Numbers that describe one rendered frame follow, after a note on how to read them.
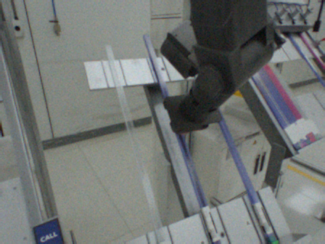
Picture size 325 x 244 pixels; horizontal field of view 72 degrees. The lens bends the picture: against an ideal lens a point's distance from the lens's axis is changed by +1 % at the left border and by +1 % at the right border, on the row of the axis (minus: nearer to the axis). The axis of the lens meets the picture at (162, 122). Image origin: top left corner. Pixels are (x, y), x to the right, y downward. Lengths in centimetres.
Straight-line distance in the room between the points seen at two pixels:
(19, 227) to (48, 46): 192
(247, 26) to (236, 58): 3
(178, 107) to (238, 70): 18
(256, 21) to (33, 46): 213
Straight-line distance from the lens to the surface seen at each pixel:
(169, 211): 63
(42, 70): 231
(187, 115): 39
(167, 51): 35
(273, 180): 92
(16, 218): 53
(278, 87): 103
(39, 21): 229
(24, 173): 53
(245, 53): 27
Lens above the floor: 113
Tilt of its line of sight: 23 degrees down
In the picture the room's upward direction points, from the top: straight up
